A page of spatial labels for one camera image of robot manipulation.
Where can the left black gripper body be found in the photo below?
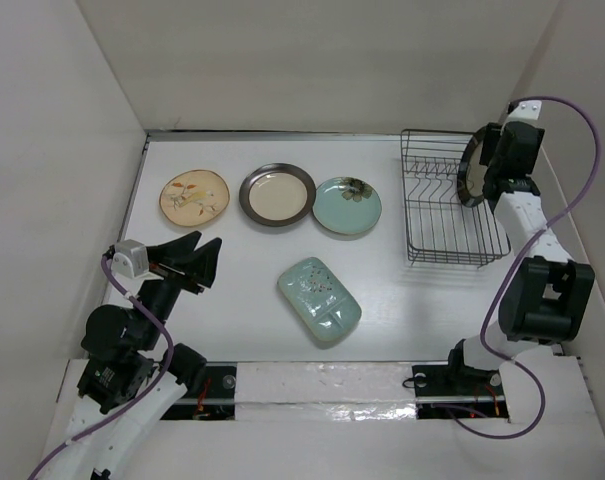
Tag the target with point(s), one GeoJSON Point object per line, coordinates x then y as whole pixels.
{"type": "Point", "coordinates": [171, 278]}

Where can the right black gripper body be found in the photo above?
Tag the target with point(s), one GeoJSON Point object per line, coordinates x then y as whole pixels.
{"type": "Point", "coordinates": [531, 160]}

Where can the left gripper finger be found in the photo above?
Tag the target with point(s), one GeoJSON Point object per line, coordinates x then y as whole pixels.
{"type": "Point", "coordinates": [201, 266]}
{"type": "Point", "coordinates": [174, 251]}

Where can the dark patterned rim plate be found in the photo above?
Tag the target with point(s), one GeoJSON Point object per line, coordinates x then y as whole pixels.
{"type": "Point", "coordinates": [470, 175]}

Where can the tan floral round plate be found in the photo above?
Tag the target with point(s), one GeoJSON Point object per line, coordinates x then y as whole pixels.
{"type": "Point", "coordinates": [194, 197]}

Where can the grey rimmed cream plate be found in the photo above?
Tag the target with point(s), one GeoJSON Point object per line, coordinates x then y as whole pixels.
{"type": "Point", "coordinates": [277, 194]}

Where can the green rectangular divided plate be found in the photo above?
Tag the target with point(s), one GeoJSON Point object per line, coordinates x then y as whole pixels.
{"type": "Point", "coordinates": [325, 306]}

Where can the light blue floral plate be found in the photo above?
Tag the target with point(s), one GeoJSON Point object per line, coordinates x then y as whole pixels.
{"type": "Point", "coordinates": [347, 206]}

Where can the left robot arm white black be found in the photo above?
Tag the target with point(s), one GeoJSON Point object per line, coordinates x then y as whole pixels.
{"type": "Point", "coordinates": [135, 370]}

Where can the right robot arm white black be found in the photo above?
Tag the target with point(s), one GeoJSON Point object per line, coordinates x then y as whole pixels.
{"type": "Point", "coordinates": [546, 292]}

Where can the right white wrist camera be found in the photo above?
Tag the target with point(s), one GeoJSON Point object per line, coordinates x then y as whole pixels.
{"type": "Point", "coordinates": [527, 111]}

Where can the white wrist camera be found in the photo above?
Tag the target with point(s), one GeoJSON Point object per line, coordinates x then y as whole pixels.
{"type": "Point", "coordinates": [527, 111]}
{"type": "Point", "coordinates": [129, 258]}

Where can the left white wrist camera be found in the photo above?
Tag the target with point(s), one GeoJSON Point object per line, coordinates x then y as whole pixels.
{"type": "Point", "coordinates": [129, 258]}

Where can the metal wire dish rack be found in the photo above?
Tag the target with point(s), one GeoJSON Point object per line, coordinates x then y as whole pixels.
{"type": "Point", "coordinates": [439, 229]}

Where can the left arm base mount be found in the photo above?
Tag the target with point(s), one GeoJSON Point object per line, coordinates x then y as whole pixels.
{"type": "Point", "coordinates": [213, 401]}

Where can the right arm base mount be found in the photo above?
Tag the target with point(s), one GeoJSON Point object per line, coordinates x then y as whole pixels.
{"type": "Point", "coordinates": [440, 395]}

